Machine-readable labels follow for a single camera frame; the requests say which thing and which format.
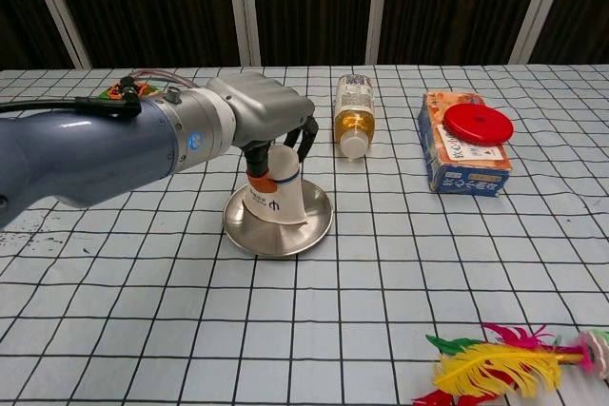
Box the orange blue cardboard box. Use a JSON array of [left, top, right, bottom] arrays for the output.
[[417, 89, 514, 199]]

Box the green orange snack bag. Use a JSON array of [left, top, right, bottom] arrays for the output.
[[97, 82, 166, 103]]

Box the white metal frame post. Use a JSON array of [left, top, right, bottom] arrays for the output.
[[510, 0, 578, 66], [364, 0, 404, 66], [21, 0, 92, 69], [225, 0, 262, 67]]

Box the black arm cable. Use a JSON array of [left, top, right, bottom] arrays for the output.
[[0, 75, 143, 117]]

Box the red round plastic disc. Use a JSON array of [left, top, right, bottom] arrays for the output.
[[442, 103, 516, 145]]

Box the colourful feather shuttlecock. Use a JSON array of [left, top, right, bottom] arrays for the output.
[[411, 323, 609, 406]]

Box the plastic bottle of yellow tea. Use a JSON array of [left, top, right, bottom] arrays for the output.
[[332, 73, 378, 162]]

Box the white black checkered tablecloth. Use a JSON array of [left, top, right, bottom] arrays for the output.
[[0, 65, 609, 406]]

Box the round stainless steel plate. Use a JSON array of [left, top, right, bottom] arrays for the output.
[[222, 186, 337, 258]]

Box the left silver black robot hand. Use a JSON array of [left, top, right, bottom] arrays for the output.
[[205, 71, 320, 193]]

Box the white paper cup blue band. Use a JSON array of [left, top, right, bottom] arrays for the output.
[[242, 146, 309, 226]]

